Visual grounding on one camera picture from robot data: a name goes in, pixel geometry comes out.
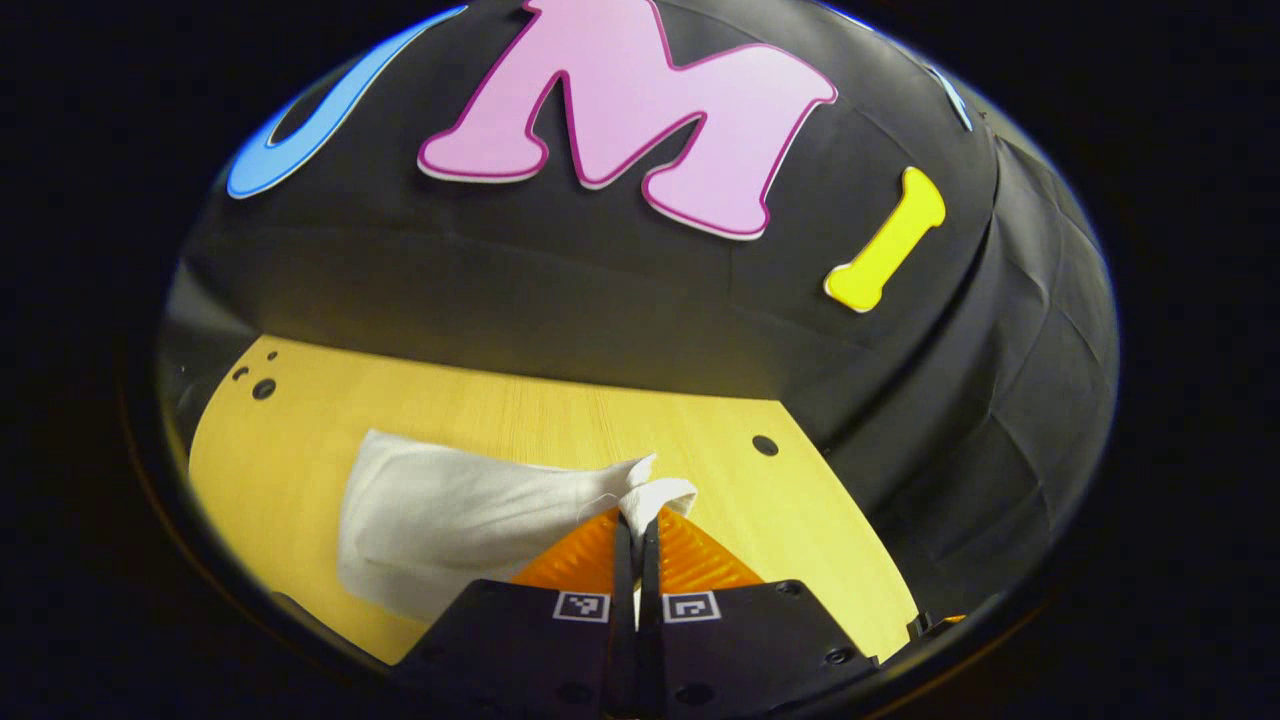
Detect white jeans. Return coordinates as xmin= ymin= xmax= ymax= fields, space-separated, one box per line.
xmin=337 ymin=429 xmax=699 ymax=627

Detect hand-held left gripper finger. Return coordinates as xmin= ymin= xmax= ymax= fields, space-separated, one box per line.
xmin=393 ymin=507 xmax=639 ymax=720
xmin=639 ymin=506 xmax=883 ymax=719

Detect black backdrop cloth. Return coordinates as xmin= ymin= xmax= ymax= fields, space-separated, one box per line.
xmin=158 ymin=0 xmax=1120 ymax=623

